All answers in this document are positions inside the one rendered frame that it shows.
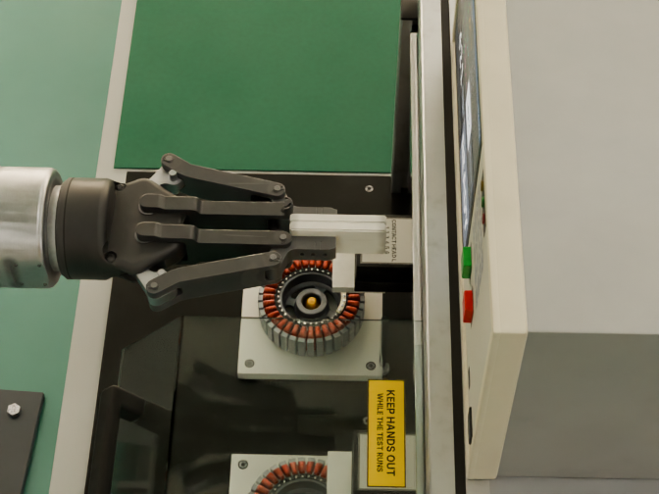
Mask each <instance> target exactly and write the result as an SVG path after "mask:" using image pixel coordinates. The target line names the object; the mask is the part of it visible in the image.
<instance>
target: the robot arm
mask: <svg viewBox="0 0 659 494"><path fill-rule="evenodd" d="M161 162H162V167H161V168H159V169H158V170H157V171H156V172H155V174H154V175H153V176H152V177H151V178H150V179H148V178H141V179H138V180H135V181H133V182H129V183H119V182H116V181H114V180H112V179H110V178H94V177H69V178H68V179H67V180H65V181H64V182H63V181H62V178H61V176H60V174H59V173H58V172H57V170H55V169H52V168H34V167H1V166H0V287H5V288H51V287H54V286H55V285H56V283H57V282H58V281H59V278H60V276H61V275H62V276H64V277H65V278H66V279H84V280H108V279H110V278H111V277H114V276H116V277H120V278H123V279H125V280H127V281H129V282H132V283H139V284H140V286H141V287H142V289H143V291H144V292H145V294H146V295H147V297H148V302H149V307H150V309H151V310H152V311H154V312H160V311H163V310H164V309H166V308H168V307H170V306H171V305H173V304H175V303H177V302H179V301H181V300H186V299H192V298H197V297H203V296H208V295H214V294H220V293H225V292H231V291H236V290H241V289H247V288H252V287H258V286H264V285H269V284H275V283H278V282H280V281H281V279H282V273H283V271H284V270H286V269H289V268H290V267H291V266H292V261H294V260H313V261H315V260H316V261H320V260H322V261H330V260H333V259H335V258H336V253H345V254H383V253H385V243H386V216H367V215H338V214H337V210H336V209H333V208H326V207H323V208H322V207H318V208H317V207H296V206H293V202H292V200H291V198H289V197H287V196H286V193H285V187H284V185H282V184H281V183H277V182H273V181H268V180H264V179H260V178H255V177H250V176H246V175H241V174H236V173H228V172H223V171H219V170H214V169H209V168H205V167H200V166H195V165H191V164H189V163H188V162H187V161H185V160H183V159H182V158H180V157H178V156H176V155H175V154H172V153H168V154H165V155H164V156H163V157H162V158H161ZM170 191H172V193H171V192H170ZM179 192H182V193H184V194H186V195H189V196H192V197H186V196H176V195H175V194H179ZM199 198H201V199H205V200H210V201H202V200H200V199H199ZM199 262H210V263H204V264H199V265H197V264H198V263H199ZM173 265H189V266H187V267H182V268H177V269H174V270H171V271H169V272H166V271H165V269H167V268H169V267H171V266H173Z"/></svg>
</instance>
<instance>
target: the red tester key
mask: <svg viewBox="0 0 659 494"><path fill-rule="evenodd" d="M462 308H463V322H472V316H473V290H465V291H464V295H463V302H462Z"/></svg>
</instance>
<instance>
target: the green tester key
mask: <svg viewBox="0 0 659 494"><path fill-rule="evenodd" d="M471 267H472V259H471V247H463V249H462V256H461V275H462V278H470V274H471Z"/></svg>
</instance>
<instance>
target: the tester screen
mask: <svg viewBox="0 0 659 494"><path fill-rule="evenodd" d="M457 26H458V51H459V35H460V26H461V31H462V55H463V81H462V89H461V79H460V101H461V135H460V125H459V148H461V140H462V131H463V123H464V115H465V129H466V153H467V177H468V200H469V221H470V213H471V208H470V184H469V161H468V137H467V115H466V100H467V92H468V83H469V86H470V109H471V132H472V153H473V176H474V185H475V177H476V170H477V163H478V155H479V149H480V142H481V130H480V109H479V90H478V69H477V49H476V30H475V9H474V0H459V5H458V15H457V24H456V28H457Z"/></svg>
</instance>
